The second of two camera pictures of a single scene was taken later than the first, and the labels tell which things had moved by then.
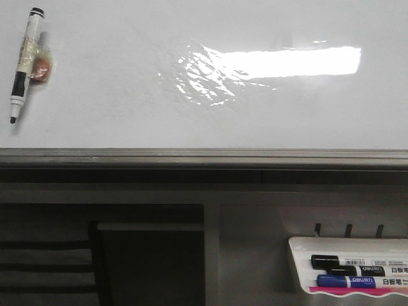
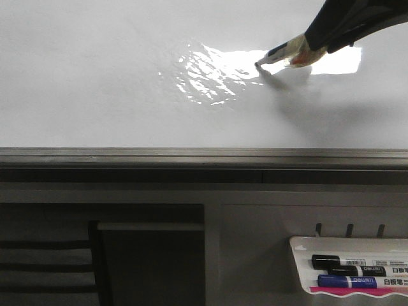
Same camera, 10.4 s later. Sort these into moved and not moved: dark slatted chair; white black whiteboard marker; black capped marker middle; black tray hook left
Moved: white black whiteboard marker
Not moved: black capped marker middle; black tray hook left; dark slatted chair
